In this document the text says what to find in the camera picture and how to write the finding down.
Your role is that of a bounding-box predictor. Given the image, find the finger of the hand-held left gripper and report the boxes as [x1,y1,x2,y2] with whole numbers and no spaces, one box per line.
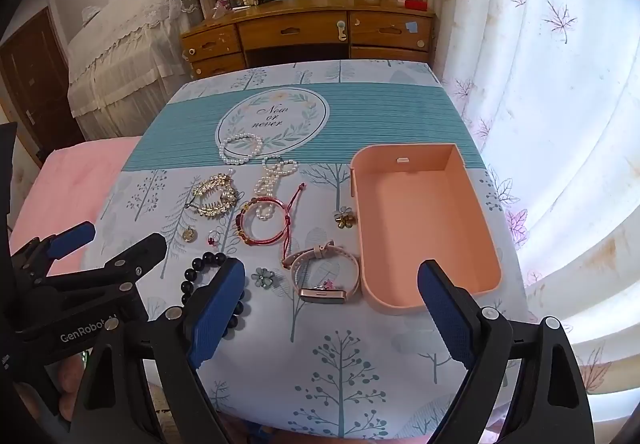
[32,233,167,297]
[10,221,96,282]

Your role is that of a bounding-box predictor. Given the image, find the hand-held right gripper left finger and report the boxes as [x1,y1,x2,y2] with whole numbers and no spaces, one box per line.
[65,256,247,444]

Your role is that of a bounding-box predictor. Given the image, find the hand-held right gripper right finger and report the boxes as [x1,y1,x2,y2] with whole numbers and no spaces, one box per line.
[417,259,596,444]

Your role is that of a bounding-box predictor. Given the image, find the black bead bracelet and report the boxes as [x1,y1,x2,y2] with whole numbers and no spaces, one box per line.
[181,251,249,340]

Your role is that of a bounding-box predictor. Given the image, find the green flower brooch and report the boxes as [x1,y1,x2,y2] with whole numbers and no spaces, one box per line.
[251,266,275,290]

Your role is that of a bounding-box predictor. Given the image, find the red string bracelet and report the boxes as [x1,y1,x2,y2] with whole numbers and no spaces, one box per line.
[236,183,307,259]

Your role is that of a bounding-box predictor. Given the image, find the pink plastic box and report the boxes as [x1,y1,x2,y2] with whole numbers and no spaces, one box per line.
[349,143,502,316]

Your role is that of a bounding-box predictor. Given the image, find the gold leaf hair clip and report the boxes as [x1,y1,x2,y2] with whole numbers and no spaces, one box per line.
[186,172,241,217]

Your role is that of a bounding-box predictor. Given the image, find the pearl bracelet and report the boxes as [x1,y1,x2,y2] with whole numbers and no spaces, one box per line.
[217,133,264,166]
[253,155,298,199]

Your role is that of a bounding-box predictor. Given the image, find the person's left hand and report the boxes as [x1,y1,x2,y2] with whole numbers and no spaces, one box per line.
[50,353,95,420]

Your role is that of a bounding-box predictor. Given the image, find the pink blanket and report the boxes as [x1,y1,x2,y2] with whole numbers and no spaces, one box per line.
[10,136,143,275]

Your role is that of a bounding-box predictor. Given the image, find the brown wooden door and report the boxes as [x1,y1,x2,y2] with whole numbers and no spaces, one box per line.
[0,6,71,155]

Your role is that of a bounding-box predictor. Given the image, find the white lace furniture cover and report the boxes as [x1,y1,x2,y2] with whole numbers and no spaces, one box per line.
[67,0,201,140]

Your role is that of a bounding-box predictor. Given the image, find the white leaf print curtain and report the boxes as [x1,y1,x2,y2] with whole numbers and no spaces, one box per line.
[425,0,640,425]

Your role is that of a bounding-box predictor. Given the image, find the wooden desk with drawers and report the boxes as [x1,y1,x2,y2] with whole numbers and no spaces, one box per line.
[180,0,436,80]

